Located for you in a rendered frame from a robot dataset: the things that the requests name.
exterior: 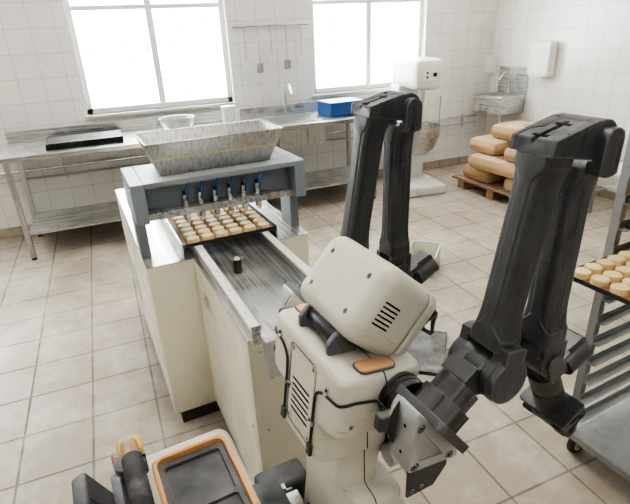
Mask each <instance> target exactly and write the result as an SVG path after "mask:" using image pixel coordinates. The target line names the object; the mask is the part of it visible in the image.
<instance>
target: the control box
mask: <svg viewBox="0 0 630 504"><path fill-rule="evenodd" d="M262 343H263V350H264V360H265V370H266V375H267V377H268V379H269V380H270V379H273V378H276V377H279V376H282V374H281V372H280V371H279V370H278V367H277V365H276V362H275V350H274V346H275V345H276V334H273V335H270V336H266V337H263V338H262Z"/></svg>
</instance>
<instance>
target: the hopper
mask: <svg viewBox="0 0 630 504"><path fill-rule="evenodd" d="M282 130H283V127H280V126H278V125H275V124H272V123H270V122H267V121H264V120H262V119H254V120H245V121H236V122H228V123H219V124H211V125H202V126H193V127H185V128H176V129H168V130H159V131H150V132H142V133H134V135H135V136H136V138H137V140H138V141H139V143H140V145H141V146H142V148H143V150H144V151H145V153H146V155H147V156H148V158H149V160H150V161H151V163H152V165H153V166H154V168H155V169H156V171H157V172H158V173H159V174H160V176H166V175H172V174H179V173H186V172H192V171H199V170H205V169H212V168H219V167H225V166H232V165H238V164H245V163H252V162H258V161H265V160H270V157H271V155H272V153H273V151H274V148H275V146H276V144H277V142H278V139H279V137H280V135H281V133H282Z"/></svg>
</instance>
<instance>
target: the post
mask: <svg viewBox="0 0 630 504"><path fill-rule="evenodd" d="M629 176H630V133H629V137H628V142H627V146H626V151H625V156H624V160H623V165H622V169H621V174H620V178H619V183H618V188H617V192H616V197H615V201H614V206H613V211H612V215H611V220H610V224H609V229H608V234H607V238H606V243H605V247H604V252H603V257H606V256H609V255H612V251H613V246H616V245H619V242H620V237H621V233H622V231H619V230H617V229H618V224H619V221H622V220H625V216H626V211H627V207H628V205H625V204H623V202H624V198H625V195H627V194H630V177H629ZM603 257H602V258H603ZM602 295H603V294H601V293H599V292H597V291H595V293H594V298H593V302H592V307H591V312H590V316H589V321H588V325H587V330H586V335H585V337H586V340H587V342H588V343H589V344H590V345H591V347H592V349H593V354H594V350H595V346H596V345H594V344H592V339H593V336H595V335H597V334H598V333H599V329H600V324H599V323H597V317H598V315H600V314H602V313H603V311H604V307H605V302H603V301H601V300H602ZM593 354H592V355H593ZM587 362H588V359H587V360H586V361H585V362H584V363H583V364H582V365H581V366H580V367H579V368H578V371H577V376H576V381H575V385H574V390H573V394H572V396H573V397H574V398H576V399H577V400H579V397H580V394H582V393H584V392H585V389H586V384H585V383H583V379H584V376H585V375H587V374H589V372H590V368H591V365H590V364H588V363H587Z"/></svg>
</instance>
